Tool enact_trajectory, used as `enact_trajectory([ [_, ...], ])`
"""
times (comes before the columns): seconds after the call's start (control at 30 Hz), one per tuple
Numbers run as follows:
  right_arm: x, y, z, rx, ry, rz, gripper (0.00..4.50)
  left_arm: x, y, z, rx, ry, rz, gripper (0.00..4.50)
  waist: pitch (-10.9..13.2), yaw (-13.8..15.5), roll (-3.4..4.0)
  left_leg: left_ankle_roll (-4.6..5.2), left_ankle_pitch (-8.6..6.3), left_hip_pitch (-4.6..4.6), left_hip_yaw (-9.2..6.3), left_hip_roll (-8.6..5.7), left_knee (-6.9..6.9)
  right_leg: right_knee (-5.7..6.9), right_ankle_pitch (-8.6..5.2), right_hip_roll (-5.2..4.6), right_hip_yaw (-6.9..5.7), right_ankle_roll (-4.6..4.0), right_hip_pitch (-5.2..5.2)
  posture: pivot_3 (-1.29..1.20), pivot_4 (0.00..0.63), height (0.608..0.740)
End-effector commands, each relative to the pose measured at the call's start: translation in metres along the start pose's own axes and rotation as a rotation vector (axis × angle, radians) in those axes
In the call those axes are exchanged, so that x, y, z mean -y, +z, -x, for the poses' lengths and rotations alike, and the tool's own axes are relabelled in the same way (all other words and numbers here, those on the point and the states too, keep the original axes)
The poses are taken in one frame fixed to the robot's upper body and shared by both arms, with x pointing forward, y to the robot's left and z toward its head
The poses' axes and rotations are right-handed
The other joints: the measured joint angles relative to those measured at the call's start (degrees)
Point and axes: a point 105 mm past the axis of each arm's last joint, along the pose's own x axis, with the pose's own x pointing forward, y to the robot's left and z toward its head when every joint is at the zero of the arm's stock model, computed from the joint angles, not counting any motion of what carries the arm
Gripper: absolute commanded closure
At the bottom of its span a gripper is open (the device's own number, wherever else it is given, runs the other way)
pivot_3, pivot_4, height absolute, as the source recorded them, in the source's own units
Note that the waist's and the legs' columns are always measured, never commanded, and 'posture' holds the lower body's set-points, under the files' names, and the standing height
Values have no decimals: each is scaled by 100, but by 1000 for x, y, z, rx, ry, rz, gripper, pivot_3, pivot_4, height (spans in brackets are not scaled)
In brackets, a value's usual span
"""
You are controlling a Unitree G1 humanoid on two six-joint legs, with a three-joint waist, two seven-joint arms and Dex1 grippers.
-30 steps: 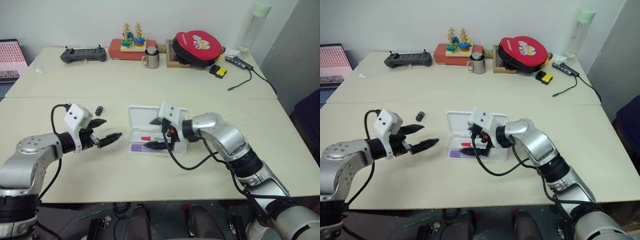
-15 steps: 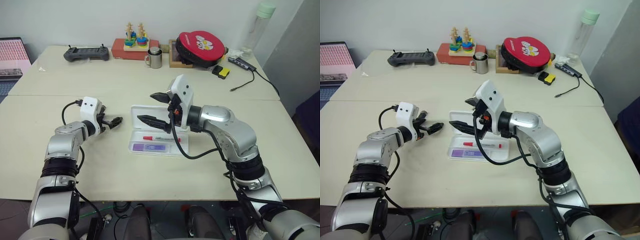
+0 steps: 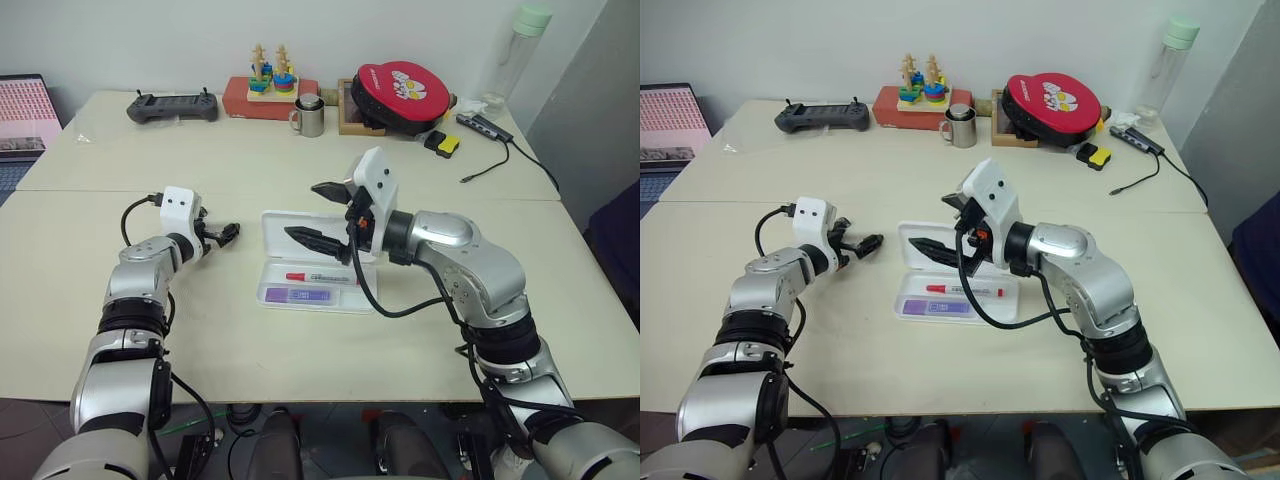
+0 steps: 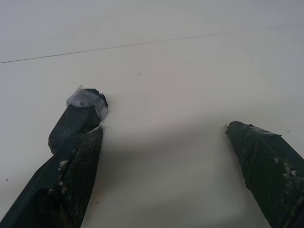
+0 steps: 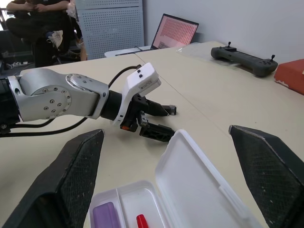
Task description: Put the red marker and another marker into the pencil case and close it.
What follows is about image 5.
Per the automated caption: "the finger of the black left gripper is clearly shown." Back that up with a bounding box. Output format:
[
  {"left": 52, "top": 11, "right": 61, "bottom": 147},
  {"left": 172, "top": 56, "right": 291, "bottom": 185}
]
[
  {"left": 139, "top": 111, "right": 176, "bottom": 143},
  {"left": 142, "top": 98, "right": 177, "bottom": 117}
]

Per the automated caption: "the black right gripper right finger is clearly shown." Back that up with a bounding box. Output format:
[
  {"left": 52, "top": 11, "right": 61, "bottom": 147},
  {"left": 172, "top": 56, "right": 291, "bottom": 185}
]
[{"left": 228, "top": 124, "right": 304, "bottom": 228}]

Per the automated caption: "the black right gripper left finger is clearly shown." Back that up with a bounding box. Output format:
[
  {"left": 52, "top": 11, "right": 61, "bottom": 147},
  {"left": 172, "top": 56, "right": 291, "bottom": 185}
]
[{"left": 0, "top": 129, "right": 106, "bottom": 228}]

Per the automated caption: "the white plastic pencil case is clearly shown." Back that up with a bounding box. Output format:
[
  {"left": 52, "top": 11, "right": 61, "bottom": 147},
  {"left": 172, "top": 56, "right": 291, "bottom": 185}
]
[{"left": 88, "top": 129, "right": 262, "bottom": 228}]

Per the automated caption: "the red marker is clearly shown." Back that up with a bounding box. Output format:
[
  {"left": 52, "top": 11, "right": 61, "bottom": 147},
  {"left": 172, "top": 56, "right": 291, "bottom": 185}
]
[{"left": 136, "top": 214, "right": 149, "bottom": 228}]

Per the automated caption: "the purple eraser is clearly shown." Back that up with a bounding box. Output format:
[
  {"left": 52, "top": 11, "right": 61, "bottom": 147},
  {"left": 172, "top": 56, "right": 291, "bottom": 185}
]
[{"left": 92, "top": 201, "right": 122, "bottom": 228}]

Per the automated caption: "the open laptop with red screen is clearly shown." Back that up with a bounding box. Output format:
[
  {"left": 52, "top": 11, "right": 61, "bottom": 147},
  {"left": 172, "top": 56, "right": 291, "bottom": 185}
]
[{"left": 115, "top": 13, "right": 200, "bottom": 57}]

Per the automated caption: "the grey perforated panel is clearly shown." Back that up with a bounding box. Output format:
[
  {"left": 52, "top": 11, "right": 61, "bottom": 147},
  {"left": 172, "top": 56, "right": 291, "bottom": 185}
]
[{"left": 75, "top": 0, "right": 146, "bottom": 60}]

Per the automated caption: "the red box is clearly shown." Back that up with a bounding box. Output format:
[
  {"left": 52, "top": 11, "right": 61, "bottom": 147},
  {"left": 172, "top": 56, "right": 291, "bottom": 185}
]
[{"left": 274, "top": 58, "right": 304, "bottom": 95}]

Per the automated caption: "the dark grey handheld controller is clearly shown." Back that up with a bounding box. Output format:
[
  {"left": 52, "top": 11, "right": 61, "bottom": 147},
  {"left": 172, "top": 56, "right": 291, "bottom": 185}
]
[{"left": 210, "top": 41, "right": 278, "bottom": 78}]

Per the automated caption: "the white power strip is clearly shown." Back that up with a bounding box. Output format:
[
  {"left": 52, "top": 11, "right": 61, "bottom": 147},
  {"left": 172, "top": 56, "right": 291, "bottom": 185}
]
[{"left": 6, "top": 61, "right": 29, "bottom": 69}]

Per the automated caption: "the seated person in black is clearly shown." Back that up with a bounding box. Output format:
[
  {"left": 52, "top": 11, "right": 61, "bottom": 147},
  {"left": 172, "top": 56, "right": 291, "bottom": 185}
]
[{"left": 6, "top": 0, "right": 83, "bottom": 67}]

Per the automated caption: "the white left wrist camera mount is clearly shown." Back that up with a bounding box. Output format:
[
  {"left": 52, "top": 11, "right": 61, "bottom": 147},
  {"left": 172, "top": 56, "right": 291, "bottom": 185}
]
[{"left": 111, "top": 62, "right": 162, "bottom": 126}]

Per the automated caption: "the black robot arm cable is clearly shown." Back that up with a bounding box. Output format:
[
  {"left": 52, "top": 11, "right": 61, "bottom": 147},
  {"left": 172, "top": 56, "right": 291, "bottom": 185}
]
[{"left": 0, "top": 65, "right": 141, "bottom": 139}]

